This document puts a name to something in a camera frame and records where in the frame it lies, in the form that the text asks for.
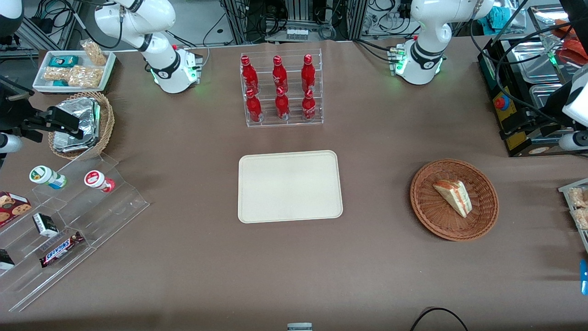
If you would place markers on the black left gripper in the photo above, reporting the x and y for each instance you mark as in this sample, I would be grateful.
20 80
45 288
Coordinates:
553 108

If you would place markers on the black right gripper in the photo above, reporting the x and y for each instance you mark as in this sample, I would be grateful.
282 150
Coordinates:
12 113

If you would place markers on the triangular sandwich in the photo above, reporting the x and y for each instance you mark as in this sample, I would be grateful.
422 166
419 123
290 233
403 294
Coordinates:
455 197

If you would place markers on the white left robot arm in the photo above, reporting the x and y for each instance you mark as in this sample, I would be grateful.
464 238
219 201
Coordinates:
429 27

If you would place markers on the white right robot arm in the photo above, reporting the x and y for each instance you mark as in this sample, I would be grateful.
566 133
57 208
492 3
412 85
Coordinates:
161 18

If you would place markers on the tan deep wicker basket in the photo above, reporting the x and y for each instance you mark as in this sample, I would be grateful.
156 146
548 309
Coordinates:
106 119

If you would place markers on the white rectangular snack tray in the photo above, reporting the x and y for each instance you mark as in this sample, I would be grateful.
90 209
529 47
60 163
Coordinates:
41 82

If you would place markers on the clear tray with snacks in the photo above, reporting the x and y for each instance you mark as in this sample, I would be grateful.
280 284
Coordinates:
565 187

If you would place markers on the brown round wicker basket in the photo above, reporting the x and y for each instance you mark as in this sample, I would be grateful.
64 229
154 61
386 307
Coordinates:
427 211

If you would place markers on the beige rectangular tray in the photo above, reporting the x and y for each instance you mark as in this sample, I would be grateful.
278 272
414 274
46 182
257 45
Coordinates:
289 186

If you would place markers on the foil wrapped food pack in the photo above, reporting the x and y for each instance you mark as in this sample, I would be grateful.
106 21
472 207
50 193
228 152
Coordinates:
85 115
73 143

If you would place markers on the stainless steel warmer pan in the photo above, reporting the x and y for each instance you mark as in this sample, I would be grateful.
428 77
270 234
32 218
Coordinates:
533 59
542 94

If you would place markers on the small teal snack box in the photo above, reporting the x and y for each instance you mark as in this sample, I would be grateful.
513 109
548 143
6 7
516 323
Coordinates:
60 83

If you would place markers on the small clear bag of crackers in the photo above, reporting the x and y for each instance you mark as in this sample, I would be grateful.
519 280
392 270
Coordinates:
55 73

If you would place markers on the red emergency stop button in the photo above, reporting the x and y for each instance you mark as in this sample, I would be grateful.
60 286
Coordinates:
502 102

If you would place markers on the green lid yogurt bottle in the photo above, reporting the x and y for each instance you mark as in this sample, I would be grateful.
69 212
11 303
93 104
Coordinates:
43 175

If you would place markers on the red lid yogurt bottle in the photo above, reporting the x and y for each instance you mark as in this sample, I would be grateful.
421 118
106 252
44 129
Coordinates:
95 179

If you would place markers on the clear bag of peanuts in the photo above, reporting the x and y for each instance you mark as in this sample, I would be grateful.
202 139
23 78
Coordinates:
94 53

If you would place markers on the clear bag of biscuits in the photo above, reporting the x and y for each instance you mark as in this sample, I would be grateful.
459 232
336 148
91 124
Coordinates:
582 218
579 196

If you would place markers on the orange fried food piece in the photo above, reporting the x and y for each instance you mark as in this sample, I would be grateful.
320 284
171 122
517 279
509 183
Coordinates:
574 50
564 27

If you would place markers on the black food warmer cabinet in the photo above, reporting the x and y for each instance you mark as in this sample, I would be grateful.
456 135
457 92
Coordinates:
487 64

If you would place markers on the clear acrylic stepped shelf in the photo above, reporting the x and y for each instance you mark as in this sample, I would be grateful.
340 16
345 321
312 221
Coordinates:
101 216

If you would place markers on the red cookie box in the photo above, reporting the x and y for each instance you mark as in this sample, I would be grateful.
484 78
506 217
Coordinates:
13 209

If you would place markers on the small black white carton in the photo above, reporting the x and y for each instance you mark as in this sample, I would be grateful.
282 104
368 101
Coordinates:
45 225

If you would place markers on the teal cloth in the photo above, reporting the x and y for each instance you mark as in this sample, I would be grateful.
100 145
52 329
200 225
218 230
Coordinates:
498 17

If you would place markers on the black panel corner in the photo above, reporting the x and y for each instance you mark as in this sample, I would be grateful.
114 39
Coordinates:
576 9

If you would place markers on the snickers chocolate bar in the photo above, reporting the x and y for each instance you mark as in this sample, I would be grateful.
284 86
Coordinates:
59 250

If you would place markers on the black snack pack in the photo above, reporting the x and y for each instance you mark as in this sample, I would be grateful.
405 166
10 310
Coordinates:
5 259

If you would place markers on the blue plastic piece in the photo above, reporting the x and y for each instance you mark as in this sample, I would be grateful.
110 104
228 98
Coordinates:
584 278

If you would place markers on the red cola bottle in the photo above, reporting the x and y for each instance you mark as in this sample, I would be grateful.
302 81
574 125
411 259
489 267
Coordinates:
279 76
253 108
282 105
308 106
249 76
308 73

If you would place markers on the clear acrylic bottle rack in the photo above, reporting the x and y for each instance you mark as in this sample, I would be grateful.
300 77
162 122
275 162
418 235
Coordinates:
294 123

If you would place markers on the white power strip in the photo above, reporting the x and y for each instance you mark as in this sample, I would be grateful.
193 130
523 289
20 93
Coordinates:
297 33

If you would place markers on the grey device edge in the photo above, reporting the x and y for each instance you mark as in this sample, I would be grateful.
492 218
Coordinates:
299 327

